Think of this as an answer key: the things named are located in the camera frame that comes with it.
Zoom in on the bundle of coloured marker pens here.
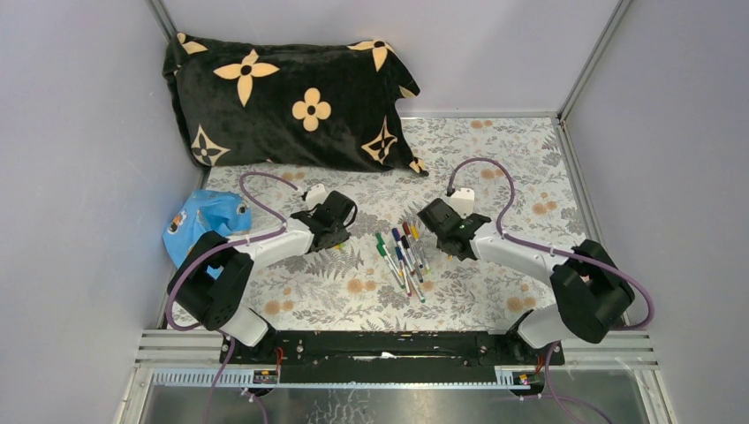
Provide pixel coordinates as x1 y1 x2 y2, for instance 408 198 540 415
374 228 426 304

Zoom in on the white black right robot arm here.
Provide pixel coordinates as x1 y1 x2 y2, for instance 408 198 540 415
417 199 635 364

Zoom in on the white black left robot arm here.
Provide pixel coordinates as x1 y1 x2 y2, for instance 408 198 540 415
167 191 358 363

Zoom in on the floral patterned table mat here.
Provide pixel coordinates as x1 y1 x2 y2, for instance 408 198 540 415
207 118 586 331

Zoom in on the blue cartoon cloth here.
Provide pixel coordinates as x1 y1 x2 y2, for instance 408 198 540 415
163 189 252 268

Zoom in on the black floral pillow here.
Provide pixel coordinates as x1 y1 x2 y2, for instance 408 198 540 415
162 33 427 176

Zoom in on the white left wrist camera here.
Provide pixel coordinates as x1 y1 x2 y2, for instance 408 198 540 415
302 184 329 209

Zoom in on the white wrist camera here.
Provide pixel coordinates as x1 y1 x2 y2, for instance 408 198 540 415
447 187 475 217
302 184 329 209

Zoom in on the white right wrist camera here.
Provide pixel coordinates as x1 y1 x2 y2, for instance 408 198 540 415
447 187 475 217

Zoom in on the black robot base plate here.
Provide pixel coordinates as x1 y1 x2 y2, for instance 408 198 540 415
219 330 565 383

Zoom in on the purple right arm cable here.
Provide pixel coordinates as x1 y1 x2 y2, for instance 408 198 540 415
447 157 656 424

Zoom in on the aluminium frame rail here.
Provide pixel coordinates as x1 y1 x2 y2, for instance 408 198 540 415
117 329 672 423

